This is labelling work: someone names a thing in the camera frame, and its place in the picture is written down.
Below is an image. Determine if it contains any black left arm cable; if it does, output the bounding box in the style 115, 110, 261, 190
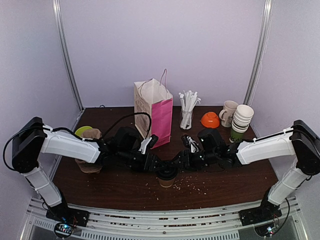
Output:
2, 112, 153, 171

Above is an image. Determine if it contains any beige ceramic mug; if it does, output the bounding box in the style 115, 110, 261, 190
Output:
218, 100, 239, 128

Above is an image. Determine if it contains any orange bowl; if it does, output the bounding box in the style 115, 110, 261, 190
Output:
200, 111, 220, 129

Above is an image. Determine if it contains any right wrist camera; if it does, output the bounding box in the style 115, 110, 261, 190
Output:
181, 135, 200, 153

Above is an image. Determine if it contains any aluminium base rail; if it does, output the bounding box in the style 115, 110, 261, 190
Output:
18, 197, 311, 240

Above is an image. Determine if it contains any lime green bowl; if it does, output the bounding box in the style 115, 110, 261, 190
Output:
74, 125, 92, 137

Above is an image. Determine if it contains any stack of cardboard cup carriers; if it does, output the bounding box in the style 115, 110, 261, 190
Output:
75, 128, 103, 174

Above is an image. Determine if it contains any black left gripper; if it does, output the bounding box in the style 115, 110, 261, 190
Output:
117, 148, 166, 173

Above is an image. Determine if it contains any stack of paper cups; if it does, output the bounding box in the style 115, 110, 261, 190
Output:
229, 104, 255, 143

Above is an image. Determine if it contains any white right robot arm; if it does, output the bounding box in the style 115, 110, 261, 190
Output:
167, 120, 320, 226

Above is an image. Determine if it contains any pink and white paper bag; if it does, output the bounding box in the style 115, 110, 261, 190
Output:
133, 69, 173, 148

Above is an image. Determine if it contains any aluminium frame post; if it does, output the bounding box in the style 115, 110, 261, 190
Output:
243, 0, 274, 106
52, 0, 84, 112

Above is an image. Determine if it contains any single black cup lid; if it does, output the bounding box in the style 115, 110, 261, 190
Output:
156, 167, 179, 181

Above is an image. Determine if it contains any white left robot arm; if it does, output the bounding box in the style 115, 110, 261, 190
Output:
4, 116, 169, 227

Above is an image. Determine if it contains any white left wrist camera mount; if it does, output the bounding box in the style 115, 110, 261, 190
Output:
138, 134, 159, 155

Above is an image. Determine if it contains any single brown paper cup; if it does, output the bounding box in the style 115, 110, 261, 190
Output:
158, 177, 176, 188

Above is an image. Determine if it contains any right aluminium frame post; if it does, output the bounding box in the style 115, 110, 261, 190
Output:
243, 0, 274, 106

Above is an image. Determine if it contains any left aluminium frame post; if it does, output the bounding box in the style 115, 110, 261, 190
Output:
52, 0, 84, 112

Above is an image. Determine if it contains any glass jar of straws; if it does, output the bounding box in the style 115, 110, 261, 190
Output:
178, 90, 201, 130

